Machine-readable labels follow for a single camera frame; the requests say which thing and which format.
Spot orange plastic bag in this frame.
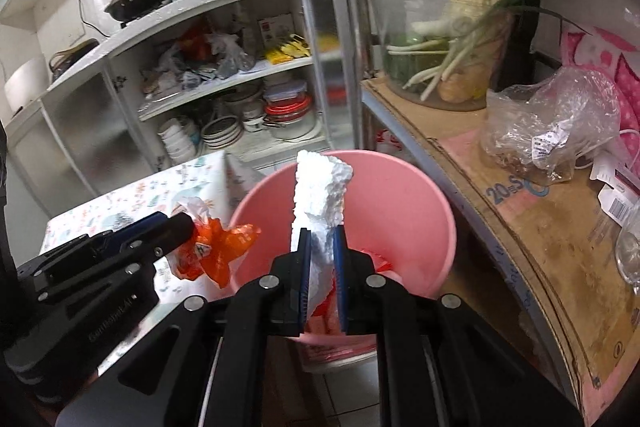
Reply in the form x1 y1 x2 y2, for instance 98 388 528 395
167 196 262 290

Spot grey plastic bag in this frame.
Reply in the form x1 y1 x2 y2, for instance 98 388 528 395
207 32 256 80

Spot glass mug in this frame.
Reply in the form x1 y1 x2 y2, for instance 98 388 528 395
615 224 640 295

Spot floral tablecloth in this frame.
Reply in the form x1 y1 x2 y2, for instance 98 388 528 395
40 150 266 308

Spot yellow packets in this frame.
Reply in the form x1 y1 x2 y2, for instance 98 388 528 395
264 34 312 62

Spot black electric cooker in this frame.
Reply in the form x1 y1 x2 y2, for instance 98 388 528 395
49 38 101 82

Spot clear glass bowl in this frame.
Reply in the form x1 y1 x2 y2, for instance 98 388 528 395
372 0 516 110

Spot metal pole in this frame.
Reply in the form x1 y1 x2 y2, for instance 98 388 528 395
330 0 376 152

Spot white foam piece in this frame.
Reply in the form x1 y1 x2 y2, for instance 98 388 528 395
290 150 355 318

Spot flattened cardboard sheet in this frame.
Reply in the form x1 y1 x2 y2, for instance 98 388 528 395
361 77 640 408

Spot pink plastic bucket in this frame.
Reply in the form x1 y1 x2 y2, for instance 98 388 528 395
227 149 458 348

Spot green onions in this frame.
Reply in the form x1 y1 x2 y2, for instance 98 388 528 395
387 0 561 102

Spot clear bag with label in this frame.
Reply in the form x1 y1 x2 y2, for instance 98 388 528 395
481 67 623 185

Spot white labelled packet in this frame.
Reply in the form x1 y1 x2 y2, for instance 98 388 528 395
591 154 640 220

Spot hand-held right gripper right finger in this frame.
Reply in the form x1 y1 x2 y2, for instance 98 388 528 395
331 224 583 427

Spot red and white carton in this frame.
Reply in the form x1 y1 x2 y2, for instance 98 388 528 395
300 339 378 373

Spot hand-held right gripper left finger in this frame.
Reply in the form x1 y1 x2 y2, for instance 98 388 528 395
55 227 313 427

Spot stack of white bowls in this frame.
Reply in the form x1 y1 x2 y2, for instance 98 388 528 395
157 117 203 162

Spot pink dotted cloth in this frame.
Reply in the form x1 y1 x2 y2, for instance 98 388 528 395
559 24 640 132

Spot white rice cooker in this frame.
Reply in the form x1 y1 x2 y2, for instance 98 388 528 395
4 57 51 112

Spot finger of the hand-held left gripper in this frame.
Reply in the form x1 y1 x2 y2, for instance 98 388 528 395
17 212 170 284
37 216 196 304

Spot white pot with red lid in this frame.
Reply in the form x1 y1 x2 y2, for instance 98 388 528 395
262 96 317 140

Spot black blender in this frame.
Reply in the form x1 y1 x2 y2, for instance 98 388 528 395
470 0 543 88

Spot white printed carton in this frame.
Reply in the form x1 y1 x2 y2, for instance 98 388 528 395
257 13 295 48

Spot stack of plates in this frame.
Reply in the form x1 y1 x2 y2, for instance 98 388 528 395
201 114 244 148

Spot clear lidded food container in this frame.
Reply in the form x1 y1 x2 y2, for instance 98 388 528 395
262 79 307 104

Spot red plastic bag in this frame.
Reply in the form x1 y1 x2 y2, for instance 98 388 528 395
179 19 213 62

